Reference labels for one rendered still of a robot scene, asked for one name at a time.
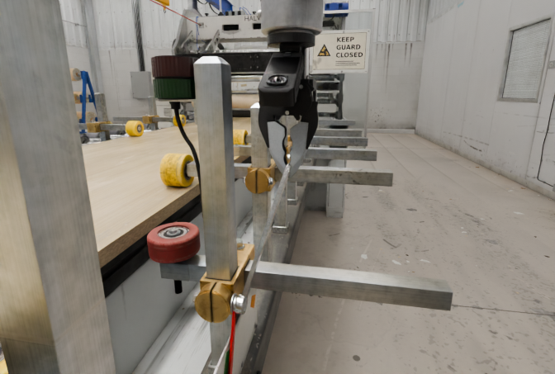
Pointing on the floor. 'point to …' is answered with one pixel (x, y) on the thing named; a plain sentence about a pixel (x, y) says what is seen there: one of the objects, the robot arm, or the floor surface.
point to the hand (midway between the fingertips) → (287, 170)
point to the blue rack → (85, 95)
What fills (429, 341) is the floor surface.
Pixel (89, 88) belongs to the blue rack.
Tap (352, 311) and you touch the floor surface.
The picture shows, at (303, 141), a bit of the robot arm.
